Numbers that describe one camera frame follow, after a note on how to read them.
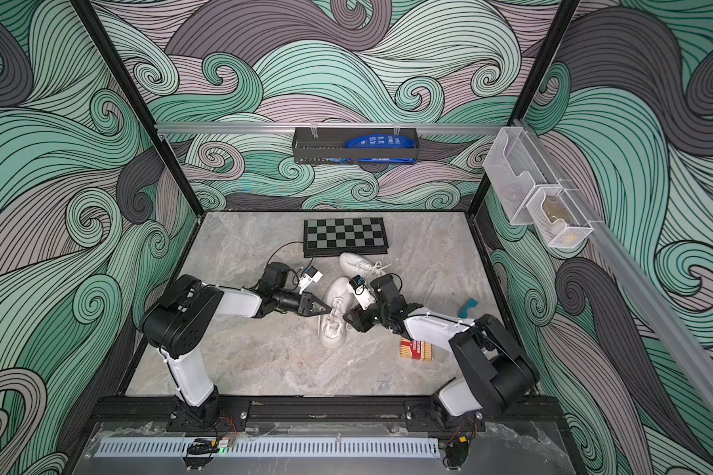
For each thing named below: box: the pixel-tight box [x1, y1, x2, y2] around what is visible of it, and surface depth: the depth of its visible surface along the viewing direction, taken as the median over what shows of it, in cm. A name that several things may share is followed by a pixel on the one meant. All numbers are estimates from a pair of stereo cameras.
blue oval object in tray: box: [343, 133, 415, 149], surface depth 94 cm
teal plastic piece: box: [457, 296, 479, 319], surface depth 96 cm
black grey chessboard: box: [303, 216, 390, 259], surface depth 109 cm
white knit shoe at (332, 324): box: [317, 276, 355, 350], surface depth 87 cm
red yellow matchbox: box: [399, 336, 434, 362], surface depth 84 cm
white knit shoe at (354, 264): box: [339, 252, 393, 280], surface depth 100 cm
